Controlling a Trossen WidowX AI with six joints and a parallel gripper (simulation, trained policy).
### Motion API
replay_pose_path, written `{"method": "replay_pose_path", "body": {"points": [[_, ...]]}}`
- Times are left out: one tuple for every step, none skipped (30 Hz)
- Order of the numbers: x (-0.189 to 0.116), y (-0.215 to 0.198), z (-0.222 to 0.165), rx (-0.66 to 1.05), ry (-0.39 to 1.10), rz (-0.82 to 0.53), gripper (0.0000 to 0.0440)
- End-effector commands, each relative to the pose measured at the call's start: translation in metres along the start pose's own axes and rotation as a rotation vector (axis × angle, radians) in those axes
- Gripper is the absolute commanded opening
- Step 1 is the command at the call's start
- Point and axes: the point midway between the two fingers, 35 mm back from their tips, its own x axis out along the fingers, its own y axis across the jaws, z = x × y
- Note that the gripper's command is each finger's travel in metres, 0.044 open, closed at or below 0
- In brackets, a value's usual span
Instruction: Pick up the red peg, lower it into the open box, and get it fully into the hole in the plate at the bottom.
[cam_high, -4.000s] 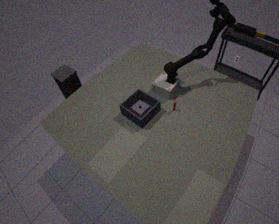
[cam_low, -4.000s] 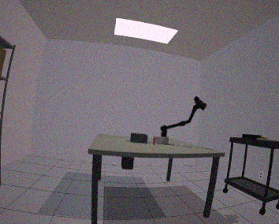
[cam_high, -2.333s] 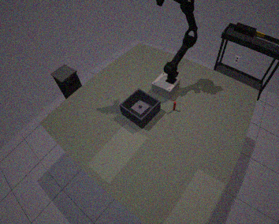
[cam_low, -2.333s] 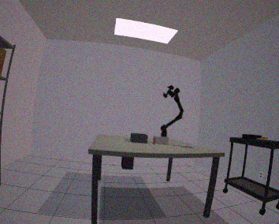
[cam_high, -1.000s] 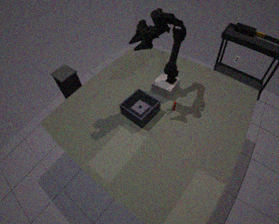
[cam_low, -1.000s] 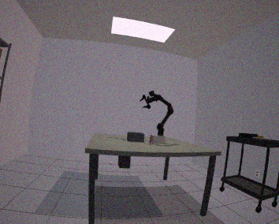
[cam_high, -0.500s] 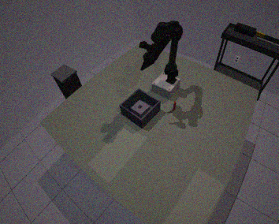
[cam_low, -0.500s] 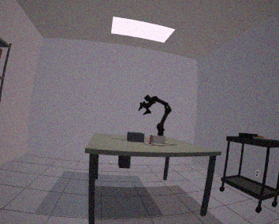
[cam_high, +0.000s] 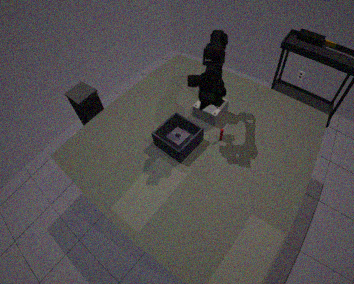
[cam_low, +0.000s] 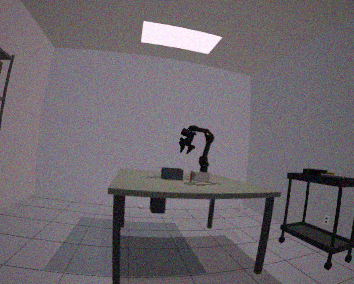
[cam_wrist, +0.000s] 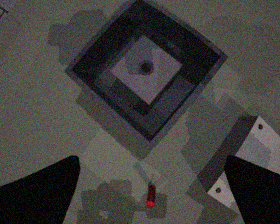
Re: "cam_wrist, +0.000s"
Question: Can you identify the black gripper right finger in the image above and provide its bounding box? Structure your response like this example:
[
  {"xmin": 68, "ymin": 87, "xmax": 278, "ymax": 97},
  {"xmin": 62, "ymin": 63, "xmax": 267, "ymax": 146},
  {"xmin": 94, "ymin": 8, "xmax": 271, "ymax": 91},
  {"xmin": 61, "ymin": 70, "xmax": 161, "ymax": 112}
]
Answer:
[{"xmin": 224, "ymin": 156, "xmax": 280, "ymax": 224}]

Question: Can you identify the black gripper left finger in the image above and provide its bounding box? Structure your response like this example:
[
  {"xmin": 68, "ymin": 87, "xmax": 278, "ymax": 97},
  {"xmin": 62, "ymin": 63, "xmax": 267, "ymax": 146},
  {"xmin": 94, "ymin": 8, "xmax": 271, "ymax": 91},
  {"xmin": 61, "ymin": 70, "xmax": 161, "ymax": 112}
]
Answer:
[{"xmin": 0, "ymin": 156, "xmax": 81, "ymax": 224}]

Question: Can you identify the dark red peg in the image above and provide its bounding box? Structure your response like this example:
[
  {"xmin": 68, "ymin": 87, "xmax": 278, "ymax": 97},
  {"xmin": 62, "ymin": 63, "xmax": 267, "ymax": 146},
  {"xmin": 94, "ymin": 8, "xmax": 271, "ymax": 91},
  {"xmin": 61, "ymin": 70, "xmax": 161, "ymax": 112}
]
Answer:
[{"xmin": 146, "ymin": 184, "xmax": 156, "ymax": 208}]

